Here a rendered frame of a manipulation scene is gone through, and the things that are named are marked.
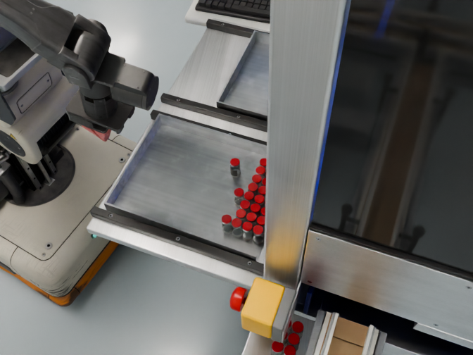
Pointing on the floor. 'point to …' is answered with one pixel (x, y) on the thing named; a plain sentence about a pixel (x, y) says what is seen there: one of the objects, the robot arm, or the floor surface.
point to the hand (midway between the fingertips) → (105, 136)
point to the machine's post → (298, 124)
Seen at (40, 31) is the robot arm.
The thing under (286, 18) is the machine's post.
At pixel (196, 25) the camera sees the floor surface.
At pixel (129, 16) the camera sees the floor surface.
